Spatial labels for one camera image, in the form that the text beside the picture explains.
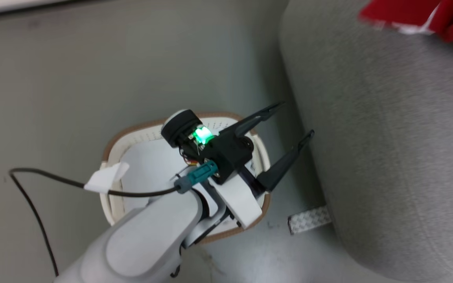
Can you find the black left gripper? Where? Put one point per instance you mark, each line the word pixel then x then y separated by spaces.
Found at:
pixel 226 155

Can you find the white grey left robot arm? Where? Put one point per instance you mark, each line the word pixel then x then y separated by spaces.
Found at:
pixel 140 243

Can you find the grey fabric sofa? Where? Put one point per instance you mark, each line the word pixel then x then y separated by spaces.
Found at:
pixel 387 137

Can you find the silver textured metal plate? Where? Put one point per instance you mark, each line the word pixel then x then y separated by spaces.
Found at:
pixel 309 220

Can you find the white garment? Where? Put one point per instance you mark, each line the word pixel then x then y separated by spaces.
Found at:
pixel 148 165

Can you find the white perforated laundry basket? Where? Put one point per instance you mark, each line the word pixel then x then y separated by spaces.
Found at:
pixel 144 135

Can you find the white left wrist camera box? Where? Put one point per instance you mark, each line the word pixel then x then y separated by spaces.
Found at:
pixel 238 200

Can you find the white wall trim strip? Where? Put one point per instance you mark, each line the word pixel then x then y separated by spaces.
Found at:
pixel 14 6

